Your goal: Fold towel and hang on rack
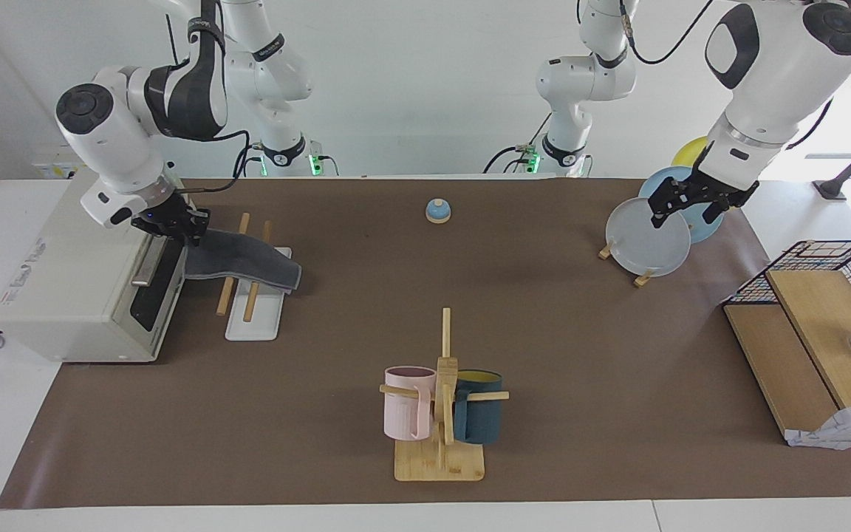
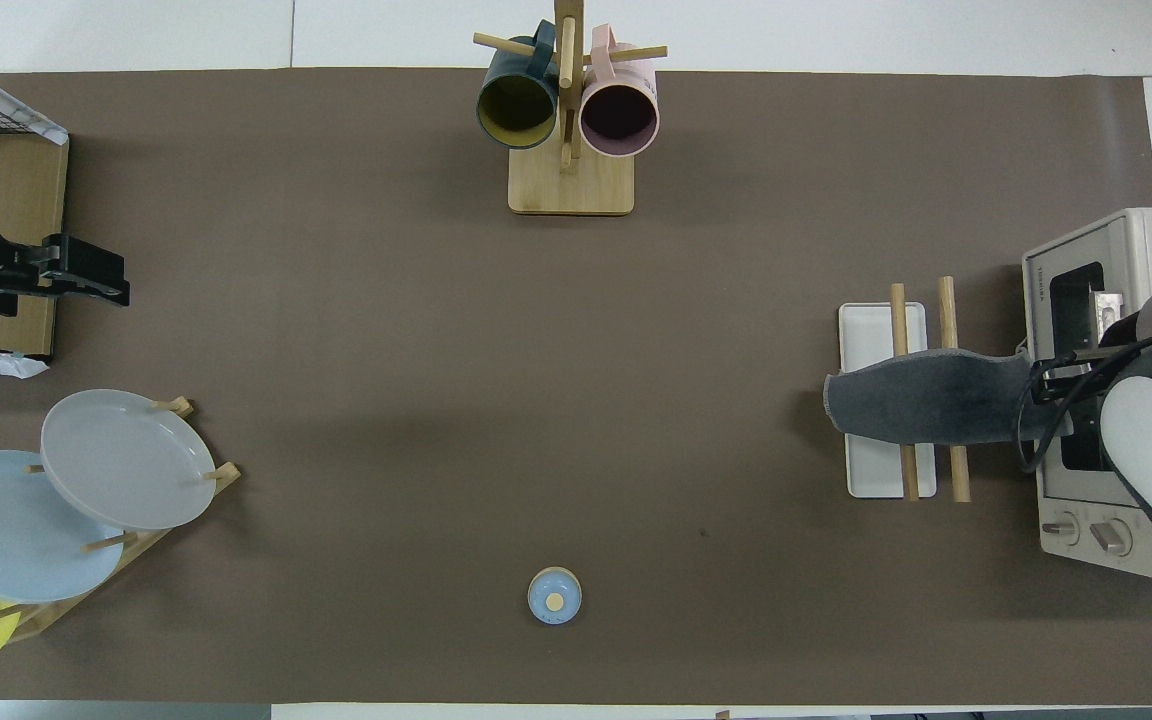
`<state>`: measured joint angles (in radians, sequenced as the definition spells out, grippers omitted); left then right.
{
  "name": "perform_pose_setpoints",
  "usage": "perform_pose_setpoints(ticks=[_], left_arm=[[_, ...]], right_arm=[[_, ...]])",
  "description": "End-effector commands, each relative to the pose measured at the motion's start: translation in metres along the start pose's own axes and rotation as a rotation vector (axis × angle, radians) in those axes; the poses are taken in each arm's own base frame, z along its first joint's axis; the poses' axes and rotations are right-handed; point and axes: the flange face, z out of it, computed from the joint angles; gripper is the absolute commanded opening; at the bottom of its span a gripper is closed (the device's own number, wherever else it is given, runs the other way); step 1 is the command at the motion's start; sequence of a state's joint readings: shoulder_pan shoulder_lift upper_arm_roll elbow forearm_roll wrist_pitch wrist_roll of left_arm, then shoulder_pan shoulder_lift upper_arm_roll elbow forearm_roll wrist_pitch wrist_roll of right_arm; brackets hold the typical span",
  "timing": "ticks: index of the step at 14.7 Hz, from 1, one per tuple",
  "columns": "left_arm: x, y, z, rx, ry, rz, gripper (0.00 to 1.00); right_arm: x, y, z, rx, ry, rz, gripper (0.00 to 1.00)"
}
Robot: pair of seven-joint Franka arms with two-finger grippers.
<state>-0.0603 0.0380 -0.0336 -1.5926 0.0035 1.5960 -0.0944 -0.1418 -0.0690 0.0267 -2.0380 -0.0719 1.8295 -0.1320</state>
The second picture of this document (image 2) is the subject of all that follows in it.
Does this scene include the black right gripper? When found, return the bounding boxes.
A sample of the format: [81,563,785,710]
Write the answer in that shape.
[1016,340,1142,403]

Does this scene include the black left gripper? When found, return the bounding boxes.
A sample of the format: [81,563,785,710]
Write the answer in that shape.
[0,235,130,306]

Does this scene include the purple and grey towel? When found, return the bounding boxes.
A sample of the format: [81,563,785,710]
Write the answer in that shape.
[824,347,1077,446]

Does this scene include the white towel rack wooden bars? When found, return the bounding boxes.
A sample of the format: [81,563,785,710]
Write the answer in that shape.
[838,277,971,503]

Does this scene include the wooden plate rack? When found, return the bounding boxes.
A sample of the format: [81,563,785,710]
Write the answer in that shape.
[0,396,243,643]

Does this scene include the wooden shelf box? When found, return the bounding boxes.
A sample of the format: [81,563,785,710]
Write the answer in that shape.
[0,80,70,361]

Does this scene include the beige toaster oven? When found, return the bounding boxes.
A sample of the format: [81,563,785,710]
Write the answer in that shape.
[1022,208,1152,581]

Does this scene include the grey plate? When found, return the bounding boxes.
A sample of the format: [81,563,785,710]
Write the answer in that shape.
[40,389,218,531]

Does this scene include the light blue plate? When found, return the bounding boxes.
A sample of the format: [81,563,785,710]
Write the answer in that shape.
[0,450,125,604]

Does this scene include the dark teal mug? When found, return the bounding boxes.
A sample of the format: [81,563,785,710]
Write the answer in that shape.
[476,20,561,151]

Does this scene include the brown table mat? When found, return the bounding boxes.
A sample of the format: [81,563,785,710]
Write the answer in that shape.
[0,68,1152,706]

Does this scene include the wooden mug tree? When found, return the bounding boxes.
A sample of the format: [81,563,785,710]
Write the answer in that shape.
[473,0,669,217]

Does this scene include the pink mug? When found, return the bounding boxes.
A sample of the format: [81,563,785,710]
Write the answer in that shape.
[579,24,660,159]

